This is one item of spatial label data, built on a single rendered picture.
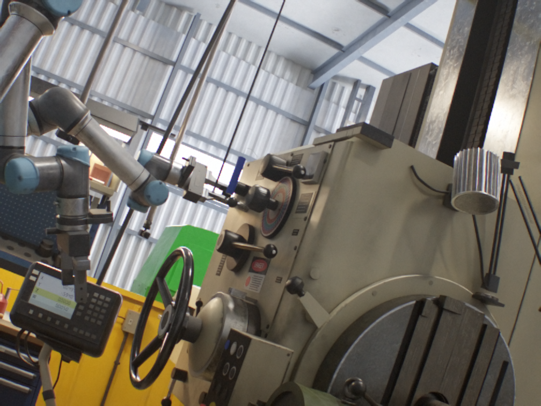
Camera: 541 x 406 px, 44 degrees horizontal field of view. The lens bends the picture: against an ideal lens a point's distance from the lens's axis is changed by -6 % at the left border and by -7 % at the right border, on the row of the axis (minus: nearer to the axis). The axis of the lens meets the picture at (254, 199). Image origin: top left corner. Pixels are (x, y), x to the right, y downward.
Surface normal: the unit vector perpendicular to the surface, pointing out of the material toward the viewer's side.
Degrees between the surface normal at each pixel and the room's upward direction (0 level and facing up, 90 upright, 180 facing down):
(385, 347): 90
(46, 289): 70
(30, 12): 129
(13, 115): 99
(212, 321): 77
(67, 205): 108
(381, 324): 90
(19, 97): 92
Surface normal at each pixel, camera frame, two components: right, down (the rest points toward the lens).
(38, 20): 0.22, 0.68
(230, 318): 0.46, -0.53
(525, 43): -0.88, -0.36
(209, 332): -0.57, -0.43
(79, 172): 0.72, 0.15
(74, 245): 0.47, 0.17
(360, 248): 0.33, -0.03
